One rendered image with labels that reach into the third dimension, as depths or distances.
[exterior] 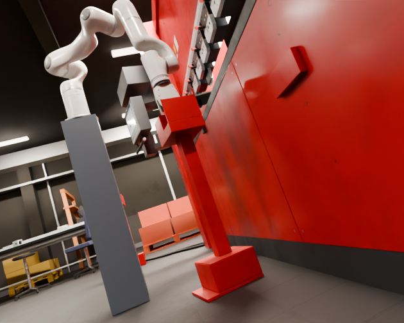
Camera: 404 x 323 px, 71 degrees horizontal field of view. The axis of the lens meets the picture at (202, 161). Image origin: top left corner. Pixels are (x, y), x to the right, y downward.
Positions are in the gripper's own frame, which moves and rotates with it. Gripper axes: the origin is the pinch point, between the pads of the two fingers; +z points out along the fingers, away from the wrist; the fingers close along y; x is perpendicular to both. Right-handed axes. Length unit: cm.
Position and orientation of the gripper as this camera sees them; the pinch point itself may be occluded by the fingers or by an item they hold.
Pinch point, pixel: (176, 116)
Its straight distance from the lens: 126.5
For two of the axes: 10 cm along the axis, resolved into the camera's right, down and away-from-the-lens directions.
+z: 4.0, 9.1, -1.4
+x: 3.2, -2.8, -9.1
